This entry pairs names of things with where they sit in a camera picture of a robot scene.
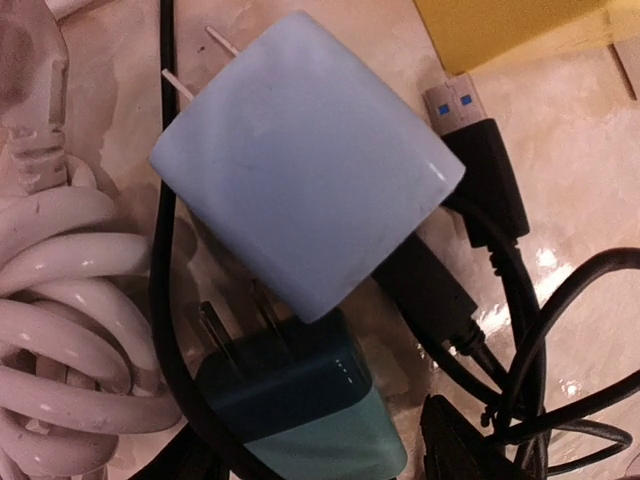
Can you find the black power adapter with cable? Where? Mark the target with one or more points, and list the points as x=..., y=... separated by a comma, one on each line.
x=205, y=424

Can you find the light blue plug adapter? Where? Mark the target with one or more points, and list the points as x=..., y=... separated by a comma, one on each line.
x=305, y=164

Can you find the teal plug adapter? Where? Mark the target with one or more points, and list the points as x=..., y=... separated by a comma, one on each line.
x=300, y=397

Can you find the yellow cube socket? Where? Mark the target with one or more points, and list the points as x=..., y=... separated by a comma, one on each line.
x=472, y=35

